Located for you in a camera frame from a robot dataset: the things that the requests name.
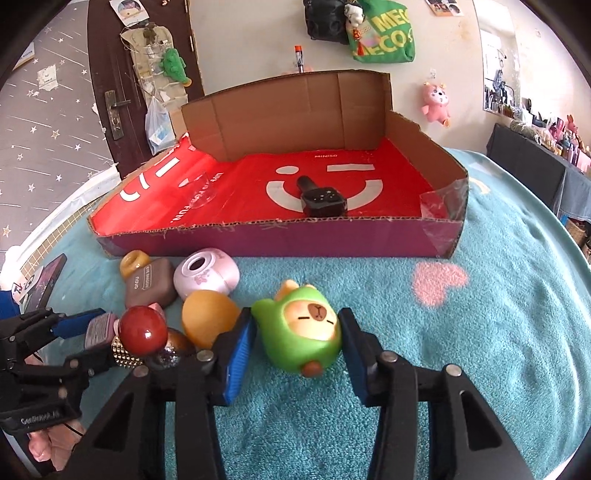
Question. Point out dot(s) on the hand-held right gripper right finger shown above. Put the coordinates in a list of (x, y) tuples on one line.
[(353, 360)]

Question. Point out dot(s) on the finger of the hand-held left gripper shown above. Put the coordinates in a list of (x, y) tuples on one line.
[(78, 323), (92, 362)]

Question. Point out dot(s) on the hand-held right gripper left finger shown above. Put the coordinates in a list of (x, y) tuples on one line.
[(238, 355)]

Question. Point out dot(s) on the pink bottle with studded cap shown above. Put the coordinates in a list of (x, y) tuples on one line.
[(102, 328)]

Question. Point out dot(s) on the orange ball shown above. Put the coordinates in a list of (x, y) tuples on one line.
[(205, 318)]

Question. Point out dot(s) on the glitter bottle with red cap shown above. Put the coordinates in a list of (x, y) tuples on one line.
[(141, 327)]

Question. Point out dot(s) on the green capybara squishy toy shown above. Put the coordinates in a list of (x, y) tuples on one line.
[(300, 332)]

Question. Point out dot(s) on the pink cylindrical tube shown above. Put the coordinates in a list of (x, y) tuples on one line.
[(157, 308)]

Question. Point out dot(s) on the cardboard box with red lining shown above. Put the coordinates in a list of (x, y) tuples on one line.
[(277, 157)]

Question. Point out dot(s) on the person's left hand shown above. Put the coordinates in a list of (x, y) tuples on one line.
[(57, 450)]

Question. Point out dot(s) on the black smartphone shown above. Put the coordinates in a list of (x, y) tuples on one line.
[(48, 281)]

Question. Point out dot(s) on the round pink white bottle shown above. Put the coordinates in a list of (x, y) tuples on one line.
[(207, 277)]

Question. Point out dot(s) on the black nail polish bottle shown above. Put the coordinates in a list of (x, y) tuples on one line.
[(323, 201)]

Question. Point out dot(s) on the clear glass cup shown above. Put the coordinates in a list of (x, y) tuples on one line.
[(203, 191)]

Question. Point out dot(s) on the white plastic bag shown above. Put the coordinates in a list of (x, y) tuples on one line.
[(159, 129)]

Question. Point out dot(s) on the dark table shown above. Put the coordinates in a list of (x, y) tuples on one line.
[(526, 161)]

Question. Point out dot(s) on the dark wooden door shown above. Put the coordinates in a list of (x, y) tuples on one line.
[(104, 55)]

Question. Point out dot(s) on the pink plush toy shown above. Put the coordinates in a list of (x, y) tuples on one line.
[(436, 104)]

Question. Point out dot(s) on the clear hanging organiser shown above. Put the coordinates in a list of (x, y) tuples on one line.
[(143, 60)]

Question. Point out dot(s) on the green plush toy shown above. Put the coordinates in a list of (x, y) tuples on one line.
[(174, 64)]

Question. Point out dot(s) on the pen with red cap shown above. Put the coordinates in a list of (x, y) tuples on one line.
[(299, 57)]

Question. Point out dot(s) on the row of small colourful items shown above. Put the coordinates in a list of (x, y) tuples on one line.
[(563, 136)]

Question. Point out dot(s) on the round print card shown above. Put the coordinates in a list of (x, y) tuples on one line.
[(128, 9)]

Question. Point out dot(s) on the red tassel charm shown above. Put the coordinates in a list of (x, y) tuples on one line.
[(358, 41)]

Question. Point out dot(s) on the green tote bag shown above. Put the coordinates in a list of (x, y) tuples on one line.
[(388, 37)]

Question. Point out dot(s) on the black bag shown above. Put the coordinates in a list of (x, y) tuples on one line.
[(323, 21)]

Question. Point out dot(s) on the small white plush dog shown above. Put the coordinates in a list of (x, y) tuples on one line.
[(355, 13)]

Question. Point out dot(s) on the wall mirror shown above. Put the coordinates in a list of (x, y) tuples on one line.
[(496, 60)]

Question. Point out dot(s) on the photo cards on wall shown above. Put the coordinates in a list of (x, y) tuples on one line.
[(443, 7)]

